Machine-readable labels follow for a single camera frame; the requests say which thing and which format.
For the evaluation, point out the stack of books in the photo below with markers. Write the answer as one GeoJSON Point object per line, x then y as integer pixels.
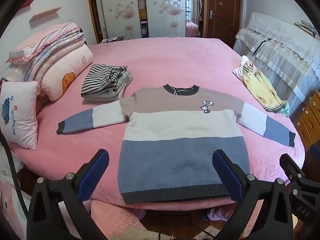
{"type": "Point", "coordinates": [305, 27]}

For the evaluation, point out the wooden drawer cabinet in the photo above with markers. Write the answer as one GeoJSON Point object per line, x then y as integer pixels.
{"type": "Point", "coordinates": [307, 120]}

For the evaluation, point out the pink ruffled folded blanket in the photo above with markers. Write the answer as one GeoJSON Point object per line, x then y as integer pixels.
{"type": "Point", "coordinates": [45, 40]}

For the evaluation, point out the colour-block knit sweater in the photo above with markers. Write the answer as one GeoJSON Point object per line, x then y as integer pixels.
{"type": "Point", "coordinates": [180, 130]}

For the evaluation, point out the peach folded quilt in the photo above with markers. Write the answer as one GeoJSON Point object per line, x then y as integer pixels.
{"type": "Point", "coordinates": [65, 65]}

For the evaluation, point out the brown wooden door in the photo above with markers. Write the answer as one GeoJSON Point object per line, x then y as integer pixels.
{"type": "Point", "coordinates": [225, 5]}

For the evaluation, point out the beige wall shelf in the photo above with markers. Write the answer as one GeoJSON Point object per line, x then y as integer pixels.
{"type": "Point", "coordinates": [43, 15]}

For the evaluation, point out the yellow printed garment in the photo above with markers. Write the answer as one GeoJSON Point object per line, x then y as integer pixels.
{"type": "Point", "coordinates": [260, 87]}

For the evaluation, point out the purple cloth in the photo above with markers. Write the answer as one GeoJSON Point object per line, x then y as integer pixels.
{"type": "Point", "coordinates": [215, 215]}

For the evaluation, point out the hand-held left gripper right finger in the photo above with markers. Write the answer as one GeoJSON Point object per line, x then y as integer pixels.
{"type": "Point", "coordinates": [225, 172]}

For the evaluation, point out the floral sliding door wardrobe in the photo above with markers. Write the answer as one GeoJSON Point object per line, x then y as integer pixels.
{"type": "Point", "coordinates": [120, 5]}

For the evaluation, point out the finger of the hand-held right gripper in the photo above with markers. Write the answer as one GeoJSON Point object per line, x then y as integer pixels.
{"type": "Point", "coordinates": [288, 165]}

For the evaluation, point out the light folded clothes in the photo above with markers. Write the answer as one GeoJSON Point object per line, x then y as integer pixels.
{"type": "Point", "coordinates": [117, 88]}

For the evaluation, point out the red wall shelf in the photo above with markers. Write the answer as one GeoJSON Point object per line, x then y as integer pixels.
{"type": "Point", "coordinates": [27, 3]}

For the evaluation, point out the lace-covered furniture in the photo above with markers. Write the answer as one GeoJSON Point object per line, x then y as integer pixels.
{"type": "Point", "coordinates": [280, 45]}

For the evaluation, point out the pink bed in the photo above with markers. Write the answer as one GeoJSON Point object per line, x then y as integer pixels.
{"type": "Point", "coordinates": [175, 60]}

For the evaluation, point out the striped folded garment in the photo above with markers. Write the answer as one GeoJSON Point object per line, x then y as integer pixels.
{"type": "Point", "coordinates": [100, 77]}

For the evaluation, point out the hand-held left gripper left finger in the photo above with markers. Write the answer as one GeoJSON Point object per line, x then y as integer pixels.
{"type": "Point", "coordinates": [95, 170]}

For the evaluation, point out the mint green garment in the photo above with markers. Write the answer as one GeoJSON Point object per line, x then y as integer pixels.
{"type": "Point", "coordinates": [286, 110]}

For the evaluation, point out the small pink printed pillow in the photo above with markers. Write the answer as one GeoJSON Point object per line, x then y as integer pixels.
{"type": "Point", "coordinates": [17, 115]}

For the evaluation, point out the pink printed cloth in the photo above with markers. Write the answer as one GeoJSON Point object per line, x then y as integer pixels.
{"type": "Point", "coordinates": [10, 205]}

